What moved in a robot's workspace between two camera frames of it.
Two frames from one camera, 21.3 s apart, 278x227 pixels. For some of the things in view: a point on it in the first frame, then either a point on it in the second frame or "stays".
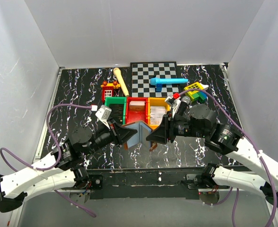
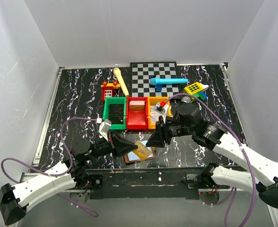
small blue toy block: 159,88 stays
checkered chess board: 142,74 stays
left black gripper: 123,134 → 121,146
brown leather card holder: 143,130 → 126,160
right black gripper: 165,130 stays
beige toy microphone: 121,81 stays
